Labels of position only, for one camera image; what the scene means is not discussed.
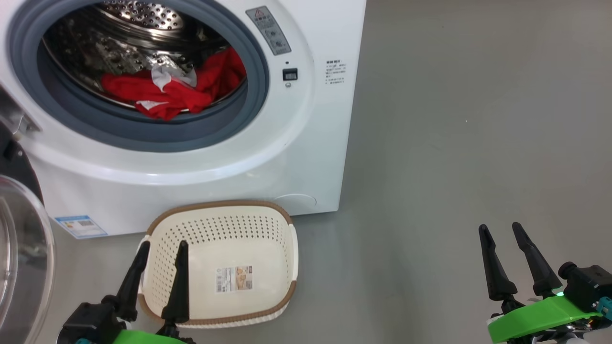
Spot cream perforated laundry basket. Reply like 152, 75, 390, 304
138, 200, 299, 329

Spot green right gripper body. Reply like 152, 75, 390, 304
488, 291, 604, 344

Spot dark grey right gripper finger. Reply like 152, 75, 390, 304
512, 222, 563, 298
479, 224, 518, 301

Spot plain red garment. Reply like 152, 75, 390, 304
194, 46, 247, 103

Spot black glass washing machine door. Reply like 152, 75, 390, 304
0, 86, 55, 344

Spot red garment with white trim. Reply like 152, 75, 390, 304
101, 62, 213, 121

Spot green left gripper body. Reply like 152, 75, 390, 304
112, 325, 194, 344

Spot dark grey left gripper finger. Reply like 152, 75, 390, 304
115, 240, 151, 322
161, 240, 190, 325

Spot white front-load washing machine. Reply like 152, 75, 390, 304
0, 0, 367, 238

